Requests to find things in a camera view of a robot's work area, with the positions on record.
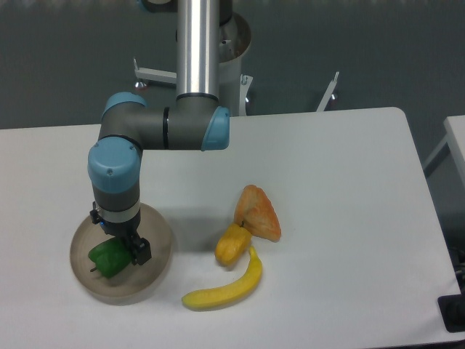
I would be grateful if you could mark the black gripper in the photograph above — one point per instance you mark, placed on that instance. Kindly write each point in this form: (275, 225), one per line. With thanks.
(124, 224)

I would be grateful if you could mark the green bell pepper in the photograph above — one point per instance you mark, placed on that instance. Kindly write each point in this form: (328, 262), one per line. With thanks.
(110, 257)

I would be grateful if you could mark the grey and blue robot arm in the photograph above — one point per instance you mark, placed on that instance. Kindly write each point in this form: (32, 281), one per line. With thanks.
(128, 127)

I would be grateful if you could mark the beige round plate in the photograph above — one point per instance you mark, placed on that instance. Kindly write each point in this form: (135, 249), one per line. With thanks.
(133, 282)

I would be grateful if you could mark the yellow bell pepper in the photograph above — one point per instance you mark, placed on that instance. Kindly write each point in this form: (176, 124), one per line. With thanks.
(232, 244)

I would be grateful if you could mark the yellow banana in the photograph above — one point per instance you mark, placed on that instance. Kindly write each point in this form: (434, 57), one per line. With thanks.
(220, 296)

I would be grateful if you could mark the orange toy croissant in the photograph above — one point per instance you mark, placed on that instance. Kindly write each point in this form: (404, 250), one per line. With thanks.
(254, 211)

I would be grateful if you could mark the black device at table edge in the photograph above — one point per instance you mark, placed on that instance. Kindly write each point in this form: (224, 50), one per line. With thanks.
(452, 312)

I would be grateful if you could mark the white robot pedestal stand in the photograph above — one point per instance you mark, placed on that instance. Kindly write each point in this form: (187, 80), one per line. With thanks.
(233, 83)

